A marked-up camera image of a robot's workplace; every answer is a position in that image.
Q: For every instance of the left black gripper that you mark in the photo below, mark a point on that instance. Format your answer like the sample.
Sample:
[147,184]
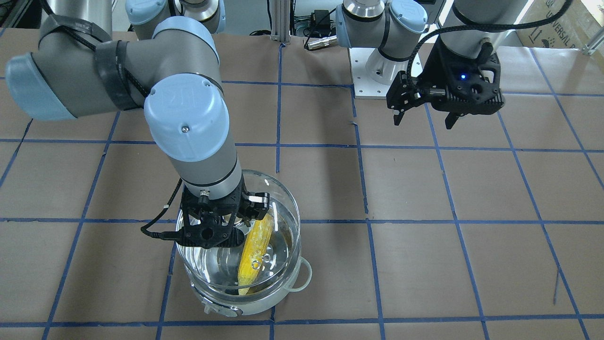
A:
[447,71]

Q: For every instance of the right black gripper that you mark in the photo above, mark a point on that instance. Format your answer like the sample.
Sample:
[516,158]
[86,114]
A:
[249,200]

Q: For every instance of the yellow corn cob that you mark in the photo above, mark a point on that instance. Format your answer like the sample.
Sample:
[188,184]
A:
[255,245]

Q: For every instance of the glass pot lid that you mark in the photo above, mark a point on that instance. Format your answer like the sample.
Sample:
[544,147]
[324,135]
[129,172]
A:
[217,268]

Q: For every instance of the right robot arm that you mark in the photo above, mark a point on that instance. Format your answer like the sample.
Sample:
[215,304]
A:
[172,73]

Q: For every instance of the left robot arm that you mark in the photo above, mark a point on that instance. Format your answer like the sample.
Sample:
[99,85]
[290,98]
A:
[398,28]

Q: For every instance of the white steel cooking pot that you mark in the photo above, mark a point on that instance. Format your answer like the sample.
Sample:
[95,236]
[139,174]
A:
[296,279]

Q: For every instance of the silver metal connector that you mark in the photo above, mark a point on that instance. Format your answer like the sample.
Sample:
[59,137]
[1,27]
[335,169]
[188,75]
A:
[319,44]

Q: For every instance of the cardboard box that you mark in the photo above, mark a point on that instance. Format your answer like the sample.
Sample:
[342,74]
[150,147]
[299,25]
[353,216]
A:
[574,29]

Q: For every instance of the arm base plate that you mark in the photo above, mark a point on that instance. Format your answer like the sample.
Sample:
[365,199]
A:
[372,73]

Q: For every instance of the aluminium frame post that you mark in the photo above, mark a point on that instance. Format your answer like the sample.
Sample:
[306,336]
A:
[280,19]

